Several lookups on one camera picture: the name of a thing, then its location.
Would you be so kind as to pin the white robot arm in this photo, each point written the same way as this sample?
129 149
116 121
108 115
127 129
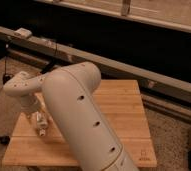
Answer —
67 93

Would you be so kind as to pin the light wooden shelf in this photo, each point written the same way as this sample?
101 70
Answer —
172 14

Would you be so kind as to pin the white labelled bottle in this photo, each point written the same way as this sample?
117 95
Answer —
41 124

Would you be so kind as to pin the small white box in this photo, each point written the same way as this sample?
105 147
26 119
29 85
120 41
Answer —
23 32

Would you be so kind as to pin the long grey metal beam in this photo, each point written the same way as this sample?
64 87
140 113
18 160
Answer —
147 79

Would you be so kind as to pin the wooden table board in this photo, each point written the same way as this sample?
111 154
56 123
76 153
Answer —
119 100

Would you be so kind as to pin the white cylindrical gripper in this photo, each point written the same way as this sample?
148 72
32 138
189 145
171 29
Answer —
30 104

